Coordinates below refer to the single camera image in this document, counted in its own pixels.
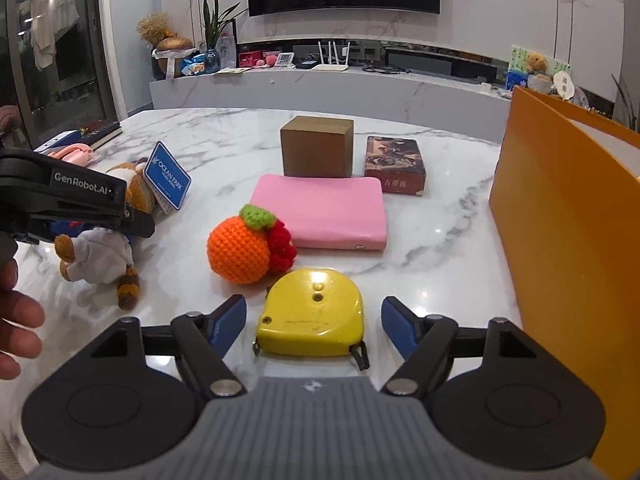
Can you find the marble television console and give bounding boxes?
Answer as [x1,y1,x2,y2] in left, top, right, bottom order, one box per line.
[150,62,512,141]

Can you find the white router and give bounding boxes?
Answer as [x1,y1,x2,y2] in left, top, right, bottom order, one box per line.
[312,40,351,71]

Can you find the teddy bear in knitted basket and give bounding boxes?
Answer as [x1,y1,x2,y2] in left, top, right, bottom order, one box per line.
[525,51,553,92]

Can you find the tall leafy plant in vase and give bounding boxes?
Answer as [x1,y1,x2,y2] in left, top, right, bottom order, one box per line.
[200,0,248,72]

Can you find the green picture board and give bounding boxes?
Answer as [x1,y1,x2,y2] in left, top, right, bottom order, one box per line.
[505,45,572,98]

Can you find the brown cardboard box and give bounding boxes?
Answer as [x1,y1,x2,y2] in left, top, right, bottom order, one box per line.
[280,115,355,179]

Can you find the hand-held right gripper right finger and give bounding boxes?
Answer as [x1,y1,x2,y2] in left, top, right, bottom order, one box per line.
[381,296,566,400]

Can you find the blue snack bags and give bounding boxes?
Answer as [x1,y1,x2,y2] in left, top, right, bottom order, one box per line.
[180,52,221,77]

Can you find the dark patterned box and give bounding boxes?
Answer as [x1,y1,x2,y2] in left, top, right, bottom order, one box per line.
[364,135,427,196]

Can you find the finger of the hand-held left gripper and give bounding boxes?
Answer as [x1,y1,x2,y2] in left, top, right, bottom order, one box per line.
[122,210,156,239]

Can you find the pink flat case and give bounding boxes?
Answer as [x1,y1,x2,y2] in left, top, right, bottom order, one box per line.
[248,174,388,252]

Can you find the glass sliding door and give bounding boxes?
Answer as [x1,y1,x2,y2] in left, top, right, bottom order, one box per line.
[7,0,117,147]

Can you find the raccoon plush toy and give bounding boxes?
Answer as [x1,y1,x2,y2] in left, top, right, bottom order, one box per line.
[54,141,193,311]

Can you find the pink toys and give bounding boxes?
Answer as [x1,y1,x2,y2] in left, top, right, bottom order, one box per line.
[239,50,277,67]

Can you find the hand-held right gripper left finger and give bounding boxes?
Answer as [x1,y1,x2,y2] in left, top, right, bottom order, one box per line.
[65,294,248,401]

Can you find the golden vase with dried flowers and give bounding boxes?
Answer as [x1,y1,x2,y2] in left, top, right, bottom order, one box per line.
[137,12,197,81]

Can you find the crochet orange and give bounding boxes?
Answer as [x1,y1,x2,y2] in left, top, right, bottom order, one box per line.
[206,204,298,285]

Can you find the orange storage box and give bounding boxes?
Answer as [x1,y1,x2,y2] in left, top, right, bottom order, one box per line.
[489,85,640,478]

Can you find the small white and blue box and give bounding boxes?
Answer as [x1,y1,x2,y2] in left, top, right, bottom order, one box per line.
[35,130,81,153]

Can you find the person's left hand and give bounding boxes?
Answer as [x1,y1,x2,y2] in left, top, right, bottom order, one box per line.
[0,260,46,381]

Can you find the yellow tape measure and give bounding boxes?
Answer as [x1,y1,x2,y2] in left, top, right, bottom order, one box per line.
[252,267,371,371]

